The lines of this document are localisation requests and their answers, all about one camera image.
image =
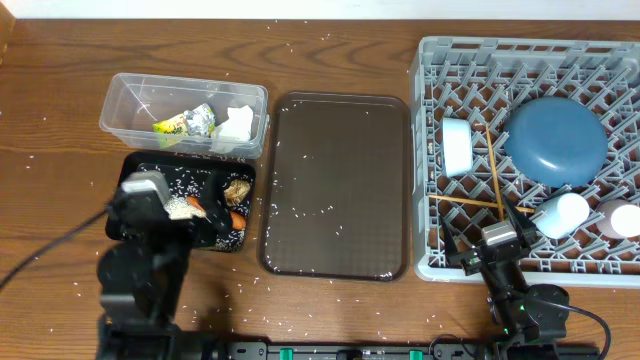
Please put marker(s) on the black plastic bin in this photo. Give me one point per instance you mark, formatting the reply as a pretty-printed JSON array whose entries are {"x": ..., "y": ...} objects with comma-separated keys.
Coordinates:
[{"x": 186, "y": 176}]

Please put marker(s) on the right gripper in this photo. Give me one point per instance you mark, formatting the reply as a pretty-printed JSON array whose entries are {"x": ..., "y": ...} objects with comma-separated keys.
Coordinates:
[{"x": 480, "y": 256}]

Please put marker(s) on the brown food scrap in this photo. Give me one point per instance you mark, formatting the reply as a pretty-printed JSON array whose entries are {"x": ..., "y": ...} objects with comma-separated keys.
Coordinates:
[{"x": 236, "y": 192}]

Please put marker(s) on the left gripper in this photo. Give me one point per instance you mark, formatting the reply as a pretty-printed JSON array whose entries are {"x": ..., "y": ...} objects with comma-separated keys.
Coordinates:
[{"x": 176, "y": 220}]

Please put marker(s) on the white paper napkin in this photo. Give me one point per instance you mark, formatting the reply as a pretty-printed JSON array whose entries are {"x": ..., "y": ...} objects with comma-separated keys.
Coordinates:
[{"x": 234, "y": 131}]

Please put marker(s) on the pink and white cup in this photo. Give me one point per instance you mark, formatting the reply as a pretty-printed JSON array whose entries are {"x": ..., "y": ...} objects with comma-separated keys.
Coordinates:
[{"x": 620, "y": 219}]

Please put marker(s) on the clear plastic bin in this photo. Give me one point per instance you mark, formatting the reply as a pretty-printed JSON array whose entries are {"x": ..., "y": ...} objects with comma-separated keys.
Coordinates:
[{"x": 134, "y": 102}]

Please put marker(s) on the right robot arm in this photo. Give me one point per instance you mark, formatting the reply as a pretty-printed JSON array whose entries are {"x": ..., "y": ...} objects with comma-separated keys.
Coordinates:
[{"x": 533, "y": 317}]

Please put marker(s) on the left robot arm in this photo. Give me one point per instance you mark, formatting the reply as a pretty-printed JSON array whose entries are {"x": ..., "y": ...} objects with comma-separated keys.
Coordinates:
[{"x": 142, "y": 278}]

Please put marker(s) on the yellow snack packet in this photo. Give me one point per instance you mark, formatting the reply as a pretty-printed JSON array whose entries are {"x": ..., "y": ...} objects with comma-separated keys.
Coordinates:
[{"x": 168, "y": 132}]

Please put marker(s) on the grey dishwasher rack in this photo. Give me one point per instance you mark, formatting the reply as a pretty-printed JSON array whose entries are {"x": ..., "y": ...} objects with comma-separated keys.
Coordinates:
[{"x": 483, "y": 81}]

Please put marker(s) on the light blue rice bowl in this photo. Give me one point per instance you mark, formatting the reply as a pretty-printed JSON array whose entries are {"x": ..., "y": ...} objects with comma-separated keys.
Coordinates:
[{"x": 456, "y": 147}]

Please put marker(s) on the small blue cup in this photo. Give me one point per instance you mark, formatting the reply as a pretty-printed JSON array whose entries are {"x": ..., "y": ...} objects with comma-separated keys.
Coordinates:
[{"x": 561, "y": 215}]

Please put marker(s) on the foil wrapper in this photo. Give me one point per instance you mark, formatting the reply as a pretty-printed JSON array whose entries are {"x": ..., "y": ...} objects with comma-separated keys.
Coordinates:
[{"x": 200, "y": 121}]

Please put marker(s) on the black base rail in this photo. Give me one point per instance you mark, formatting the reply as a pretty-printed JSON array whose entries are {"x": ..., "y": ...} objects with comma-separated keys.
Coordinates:
[{"x": 263, "y": 351}]

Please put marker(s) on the dark blue plate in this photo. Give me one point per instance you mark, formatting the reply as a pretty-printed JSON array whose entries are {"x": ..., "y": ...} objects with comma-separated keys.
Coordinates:
[{"x": 556, "y": 141}]

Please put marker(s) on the dark brown serving tray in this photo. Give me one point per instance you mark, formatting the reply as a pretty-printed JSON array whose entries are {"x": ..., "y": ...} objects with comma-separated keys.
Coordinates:
[{"x": 337, "y": 202}]

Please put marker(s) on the orange carrot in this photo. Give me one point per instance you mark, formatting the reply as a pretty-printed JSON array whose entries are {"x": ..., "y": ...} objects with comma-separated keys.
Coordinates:
[{"x": 238, "y": 221}]

